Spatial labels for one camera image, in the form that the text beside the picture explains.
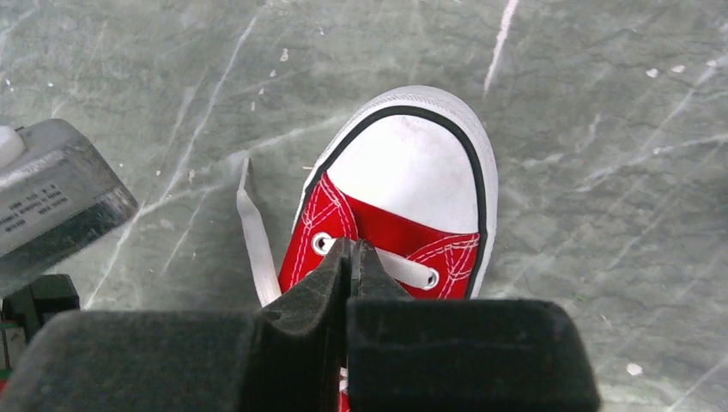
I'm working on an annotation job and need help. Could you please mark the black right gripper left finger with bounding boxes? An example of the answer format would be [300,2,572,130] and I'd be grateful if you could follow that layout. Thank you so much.
[1,239,352,411]

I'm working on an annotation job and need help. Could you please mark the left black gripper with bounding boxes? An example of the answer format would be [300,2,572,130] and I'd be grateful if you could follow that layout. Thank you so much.
[1,274,80,376]

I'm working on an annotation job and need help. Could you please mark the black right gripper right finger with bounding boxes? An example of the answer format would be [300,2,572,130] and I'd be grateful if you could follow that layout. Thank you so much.
[346,241,601,411]

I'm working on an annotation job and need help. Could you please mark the red canvas sneaker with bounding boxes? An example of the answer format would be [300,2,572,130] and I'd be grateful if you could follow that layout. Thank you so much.
[277,86,498,300]

